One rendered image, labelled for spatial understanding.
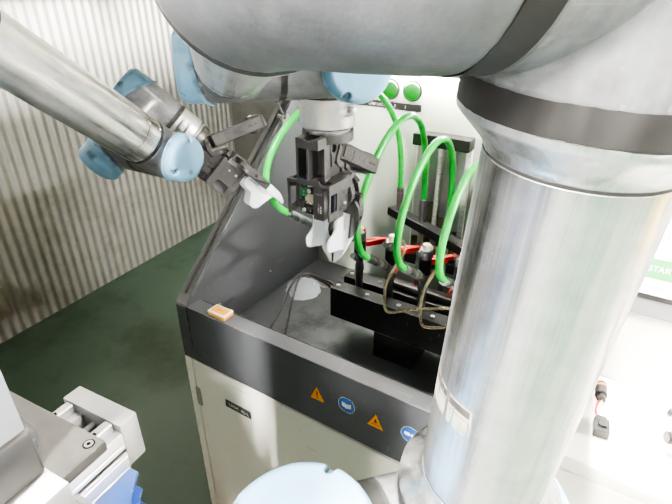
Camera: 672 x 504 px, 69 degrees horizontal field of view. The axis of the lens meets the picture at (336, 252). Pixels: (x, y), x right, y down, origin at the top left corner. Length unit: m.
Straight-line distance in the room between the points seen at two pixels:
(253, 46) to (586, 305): 0.17
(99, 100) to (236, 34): 0.56
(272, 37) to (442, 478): 0.28
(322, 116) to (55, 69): 0.32
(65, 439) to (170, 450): 1.37
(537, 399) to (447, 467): 0.09
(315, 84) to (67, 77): 0.32
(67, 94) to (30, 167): 2.23
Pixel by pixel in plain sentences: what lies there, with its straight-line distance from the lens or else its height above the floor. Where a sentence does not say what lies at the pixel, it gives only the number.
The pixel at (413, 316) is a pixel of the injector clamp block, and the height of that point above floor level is 0.98.
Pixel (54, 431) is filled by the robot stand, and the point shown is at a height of 1.04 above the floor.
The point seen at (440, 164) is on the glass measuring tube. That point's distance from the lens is 1.27.
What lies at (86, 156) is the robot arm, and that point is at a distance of 0.91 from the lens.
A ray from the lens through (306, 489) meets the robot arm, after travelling 0.40.
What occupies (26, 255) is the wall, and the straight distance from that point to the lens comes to 3.00.
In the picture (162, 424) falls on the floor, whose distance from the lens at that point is 2.29.
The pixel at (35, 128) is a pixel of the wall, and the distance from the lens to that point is 2.93.
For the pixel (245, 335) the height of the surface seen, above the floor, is 0.94.
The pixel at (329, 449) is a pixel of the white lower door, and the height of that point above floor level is 0.73.
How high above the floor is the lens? 1.59
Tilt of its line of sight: 28 degrees down
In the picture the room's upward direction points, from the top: straight up
